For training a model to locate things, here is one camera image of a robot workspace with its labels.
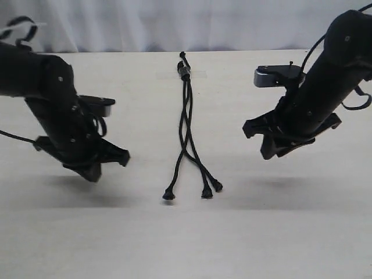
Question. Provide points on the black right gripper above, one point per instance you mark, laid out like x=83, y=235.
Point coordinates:
x=344, y=62

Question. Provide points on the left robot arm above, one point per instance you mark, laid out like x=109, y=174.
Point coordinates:
x=16, y=81

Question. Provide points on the clear adhesive tape strip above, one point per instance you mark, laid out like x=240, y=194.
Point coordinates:
x=173, y=75

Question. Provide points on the white curtain backdrop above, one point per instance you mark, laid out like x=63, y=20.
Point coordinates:
x=150, y=26

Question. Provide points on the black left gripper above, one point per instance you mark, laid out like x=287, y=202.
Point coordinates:
x=73, y=123

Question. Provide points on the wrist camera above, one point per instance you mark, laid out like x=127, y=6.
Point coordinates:
x=97, y=105
x=277, y=75

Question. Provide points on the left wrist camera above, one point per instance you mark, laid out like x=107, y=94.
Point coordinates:
x=97, y=105

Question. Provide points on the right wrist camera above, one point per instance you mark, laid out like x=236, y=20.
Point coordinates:
x=277, y=75

